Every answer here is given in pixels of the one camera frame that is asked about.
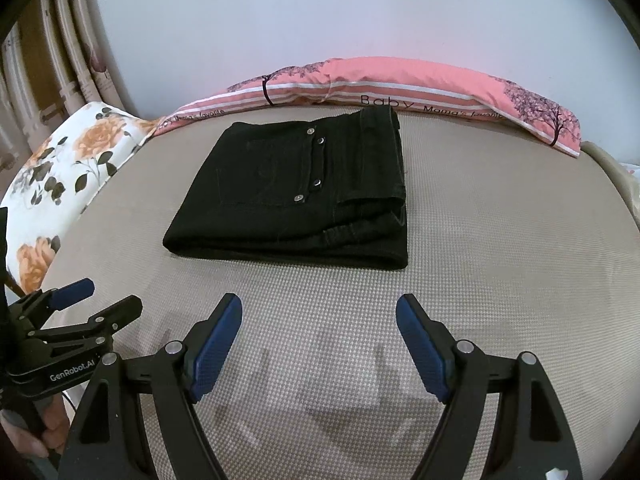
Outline black pants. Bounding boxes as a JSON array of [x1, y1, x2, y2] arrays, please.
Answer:
[[163, 105, 408, 270]]

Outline left hand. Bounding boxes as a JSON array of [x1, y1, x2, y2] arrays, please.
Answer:
[[0, 393, 72, 461]]

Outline beige textured bed mattress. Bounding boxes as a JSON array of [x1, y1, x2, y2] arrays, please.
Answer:
[[44, 114, 639, 479]]

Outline white orange floral pillow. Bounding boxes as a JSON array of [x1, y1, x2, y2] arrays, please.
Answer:
[[1, 102, 158, 294]]

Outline white crumpled cloth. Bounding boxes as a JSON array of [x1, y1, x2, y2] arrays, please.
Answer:
[[620, 162, 640, 180]]

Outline pink striped tree pillow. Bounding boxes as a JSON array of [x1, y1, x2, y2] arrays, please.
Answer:
[[155, 56, 582, 157]]

